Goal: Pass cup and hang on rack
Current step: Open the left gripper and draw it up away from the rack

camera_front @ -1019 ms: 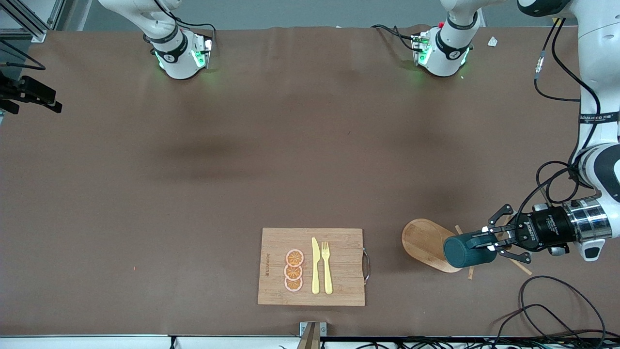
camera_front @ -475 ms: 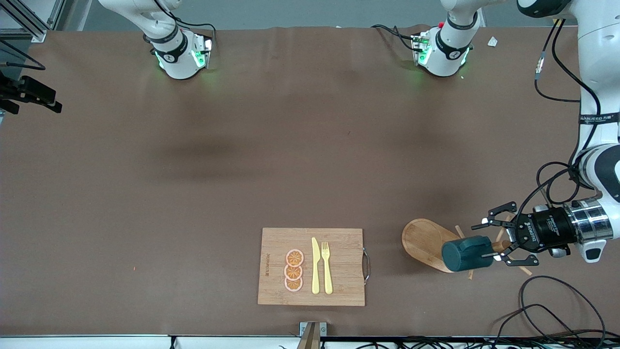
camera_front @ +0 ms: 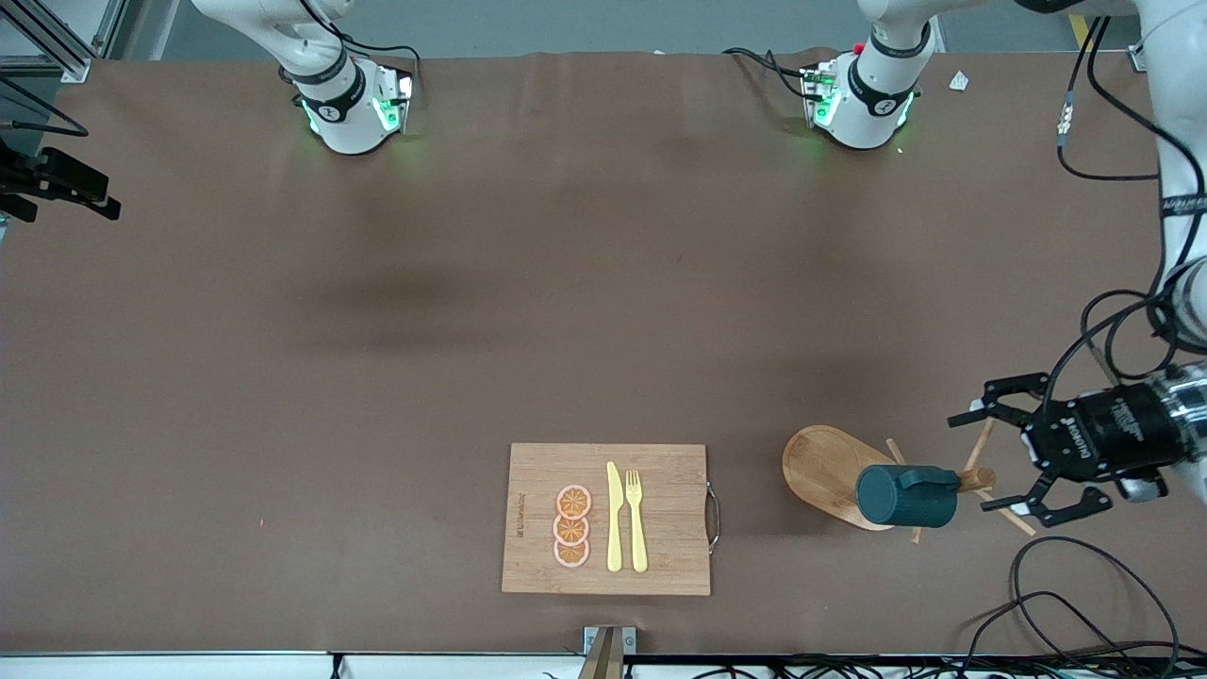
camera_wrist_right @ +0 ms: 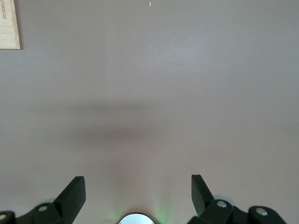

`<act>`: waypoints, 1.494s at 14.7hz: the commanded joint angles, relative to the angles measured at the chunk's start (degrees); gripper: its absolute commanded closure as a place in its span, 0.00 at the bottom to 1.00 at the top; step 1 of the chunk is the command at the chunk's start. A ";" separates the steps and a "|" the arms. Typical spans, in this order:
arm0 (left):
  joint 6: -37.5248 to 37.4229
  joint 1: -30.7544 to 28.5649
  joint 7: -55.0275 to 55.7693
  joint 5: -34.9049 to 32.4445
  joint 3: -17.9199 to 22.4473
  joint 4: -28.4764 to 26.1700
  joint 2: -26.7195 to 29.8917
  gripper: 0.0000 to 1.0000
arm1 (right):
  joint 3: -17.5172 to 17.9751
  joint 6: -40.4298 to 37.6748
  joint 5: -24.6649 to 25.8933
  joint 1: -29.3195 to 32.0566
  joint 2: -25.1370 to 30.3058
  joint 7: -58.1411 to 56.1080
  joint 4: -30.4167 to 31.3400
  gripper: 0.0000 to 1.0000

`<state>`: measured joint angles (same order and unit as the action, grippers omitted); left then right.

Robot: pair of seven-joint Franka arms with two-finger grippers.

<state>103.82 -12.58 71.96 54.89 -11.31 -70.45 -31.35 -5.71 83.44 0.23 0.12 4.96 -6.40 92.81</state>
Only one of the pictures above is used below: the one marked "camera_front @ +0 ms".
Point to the brown table mat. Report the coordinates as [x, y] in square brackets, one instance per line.
[566, 283]

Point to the metal camera pole bracket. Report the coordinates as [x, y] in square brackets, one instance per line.
[592, 641]

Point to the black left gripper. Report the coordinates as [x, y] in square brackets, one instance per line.
[1099, 431]

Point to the white table edge rail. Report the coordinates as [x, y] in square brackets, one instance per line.
[189, 668]

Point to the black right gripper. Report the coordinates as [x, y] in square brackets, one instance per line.
[58, 177]

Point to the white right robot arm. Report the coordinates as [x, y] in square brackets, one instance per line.
[344, 113]

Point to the white paper scrap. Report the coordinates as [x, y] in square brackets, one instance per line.
[959, 81]

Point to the dark teal cup yellow inside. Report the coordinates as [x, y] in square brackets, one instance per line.
[915, 505]

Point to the wooden mug rack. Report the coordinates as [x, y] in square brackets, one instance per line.
[820, 467]

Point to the yellow plastic fork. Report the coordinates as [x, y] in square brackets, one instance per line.
[638, 538]

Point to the aluminium frame profile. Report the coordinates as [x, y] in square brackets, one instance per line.
[1136, 60]
[57, 47]

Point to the orange slice toy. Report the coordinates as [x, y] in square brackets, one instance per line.
[573, 500]

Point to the yellow plastic knife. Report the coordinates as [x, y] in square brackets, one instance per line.
[615, 528]

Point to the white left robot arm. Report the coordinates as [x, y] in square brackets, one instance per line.
[1183, 113]

